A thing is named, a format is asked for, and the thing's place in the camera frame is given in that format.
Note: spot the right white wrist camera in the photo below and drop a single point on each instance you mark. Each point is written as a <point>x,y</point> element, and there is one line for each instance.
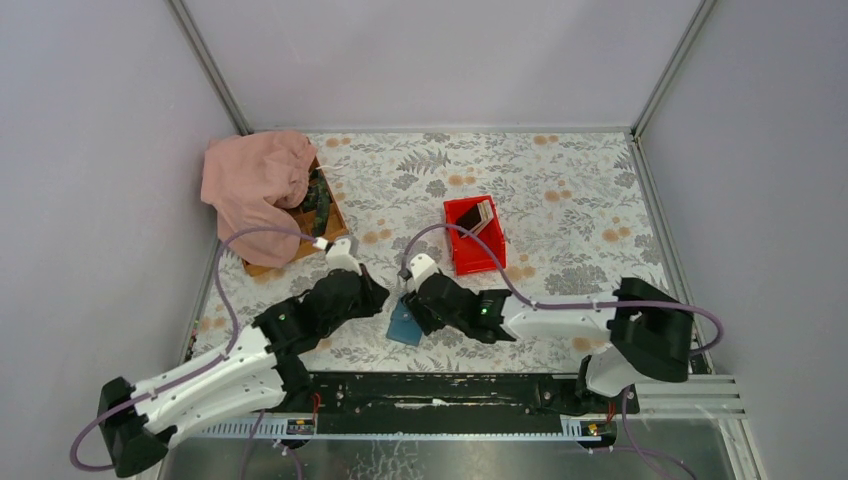
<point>417,270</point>

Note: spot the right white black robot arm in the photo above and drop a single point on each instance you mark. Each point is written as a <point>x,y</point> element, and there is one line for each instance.
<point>636,332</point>

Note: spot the wooden organizer tray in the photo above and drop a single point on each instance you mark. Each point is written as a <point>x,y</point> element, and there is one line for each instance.
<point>283,192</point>

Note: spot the white slotted cable duct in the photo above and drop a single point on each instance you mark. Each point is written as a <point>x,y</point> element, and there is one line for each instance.
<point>279,427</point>

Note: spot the red plastic bin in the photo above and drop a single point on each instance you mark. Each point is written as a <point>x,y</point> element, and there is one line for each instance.
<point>467,255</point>

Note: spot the floral patterned table mat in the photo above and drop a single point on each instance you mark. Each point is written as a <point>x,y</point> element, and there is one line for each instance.
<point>570,205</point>

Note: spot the blue card holder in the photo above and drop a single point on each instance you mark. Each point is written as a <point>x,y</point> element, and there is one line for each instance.
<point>403,327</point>

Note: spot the pink cloth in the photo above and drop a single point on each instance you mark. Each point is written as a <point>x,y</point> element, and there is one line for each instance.
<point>219,182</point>

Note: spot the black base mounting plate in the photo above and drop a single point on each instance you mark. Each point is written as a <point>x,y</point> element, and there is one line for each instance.
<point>346,402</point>

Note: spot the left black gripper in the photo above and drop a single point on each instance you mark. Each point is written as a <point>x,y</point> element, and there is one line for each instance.
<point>361,291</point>

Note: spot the dark green patterned item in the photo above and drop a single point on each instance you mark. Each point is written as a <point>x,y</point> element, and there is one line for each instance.
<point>317,201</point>

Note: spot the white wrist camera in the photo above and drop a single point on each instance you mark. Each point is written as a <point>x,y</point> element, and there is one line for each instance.
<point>417,270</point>
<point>339,254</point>

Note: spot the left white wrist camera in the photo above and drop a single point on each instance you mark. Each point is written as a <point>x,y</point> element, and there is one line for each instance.
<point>339,254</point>

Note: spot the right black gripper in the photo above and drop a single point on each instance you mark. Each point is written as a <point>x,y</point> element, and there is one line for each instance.
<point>419,303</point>

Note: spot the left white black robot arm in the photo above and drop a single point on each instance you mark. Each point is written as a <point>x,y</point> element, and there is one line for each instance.
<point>262,371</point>

